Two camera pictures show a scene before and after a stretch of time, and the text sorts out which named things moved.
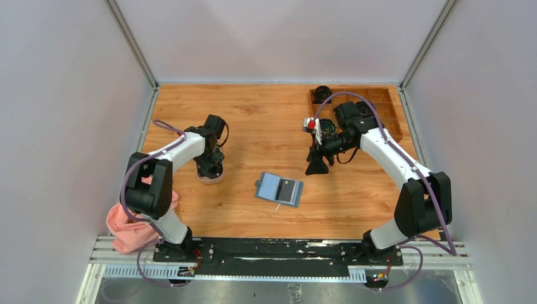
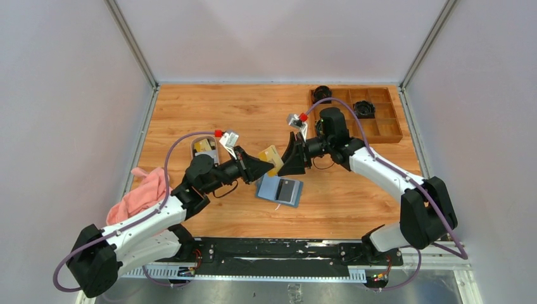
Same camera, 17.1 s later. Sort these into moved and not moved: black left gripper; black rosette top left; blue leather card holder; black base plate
Moved: black left gripper; blue leather card holder
Not moved: black rosette top left; black base plate
